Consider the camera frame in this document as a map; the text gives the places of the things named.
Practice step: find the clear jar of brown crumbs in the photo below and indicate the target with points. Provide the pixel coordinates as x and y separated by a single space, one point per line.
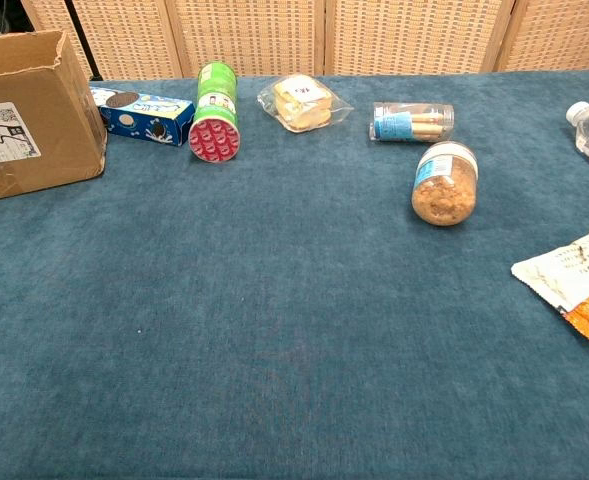
444 190

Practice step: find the clear jar of wafer sticks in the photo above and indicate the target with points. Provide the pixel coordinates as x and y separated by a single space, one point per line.
409 122

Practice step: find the bread in clear bag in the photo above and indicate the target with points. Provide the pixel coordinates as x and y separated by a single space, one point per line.
301 102

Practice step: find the green chips can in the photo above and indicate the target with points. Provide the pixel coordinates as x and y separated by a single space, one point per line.
216 100

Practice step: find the orange and white snack bag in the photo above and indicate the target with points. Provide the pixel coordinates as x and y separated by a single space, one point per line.
569 280

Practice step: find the woven wooden folding screen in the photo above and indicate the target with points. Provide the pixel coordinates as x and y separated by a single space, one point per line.
404 35

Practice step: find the teal table cloth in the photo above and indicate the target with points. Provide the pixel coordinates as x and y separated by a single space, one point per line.
274 325

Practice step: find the black stand pole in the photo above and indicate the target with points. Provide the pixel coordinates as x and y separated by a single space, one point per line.
81 40

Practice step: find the brown cardboard box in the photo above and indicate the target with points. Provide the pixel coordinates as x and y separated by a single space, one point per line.
49 125

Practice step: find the blue cookie box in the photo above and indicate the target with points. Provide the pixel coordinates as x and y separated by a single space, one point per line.
144 120

